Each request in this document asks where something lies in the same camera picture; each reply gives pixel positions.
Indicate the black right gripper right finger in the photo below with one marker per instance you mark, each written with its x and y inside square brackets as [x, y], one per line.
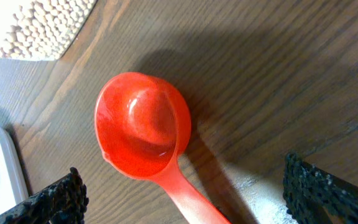
[314, 196]

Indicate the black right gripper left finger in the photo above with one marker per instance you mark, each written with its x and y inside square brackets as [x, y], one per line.
[63, 202]

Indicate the red measuring scoop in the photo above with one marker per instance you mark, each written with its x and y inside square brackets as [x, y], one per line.
[143, 124]

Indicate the soybeans pile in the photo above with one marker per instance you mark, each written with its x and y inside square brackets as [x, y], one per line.
[43, 30]

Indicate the clear plastic soybean container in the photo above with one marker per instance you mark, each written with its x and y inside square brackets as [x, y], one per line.
[40, 30]

